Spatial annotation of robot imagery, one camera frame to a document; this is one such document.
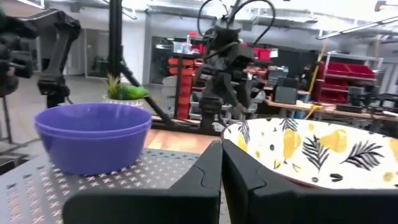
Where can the white pear-patterned bowl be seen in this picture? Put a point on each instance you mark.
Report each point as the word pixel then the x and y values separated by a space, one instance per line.
pixel 326 161

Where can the blue plastic mini bowl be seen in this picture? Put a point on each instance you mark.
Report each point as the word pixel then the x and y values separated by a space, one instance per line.
pixel 93 155
pixel 93 116

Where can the grey perforated metal riser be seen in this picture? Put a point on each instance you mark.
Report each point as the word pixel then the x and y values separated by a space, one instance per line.
pixel 93 189

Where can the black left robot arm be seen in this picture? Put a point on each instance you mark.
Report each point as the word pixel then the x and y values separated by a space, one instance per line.
pixel 225 40

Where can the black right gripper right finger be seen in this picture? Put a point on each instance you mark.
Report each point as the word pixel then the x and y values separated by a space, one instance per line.
pixel 245 180

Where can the orange grey storage bin rack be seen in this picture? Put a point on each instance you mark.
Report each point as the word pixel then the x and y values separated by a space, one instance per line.
pixel 185 87

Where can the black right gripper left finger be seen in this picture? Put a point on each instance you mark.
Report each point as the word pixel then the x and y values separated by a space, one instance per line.
pixel 199 177

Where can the green succulent in white pot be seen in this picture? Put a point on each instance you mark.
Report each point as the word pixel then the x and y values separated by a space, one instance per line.
pixel 127 92

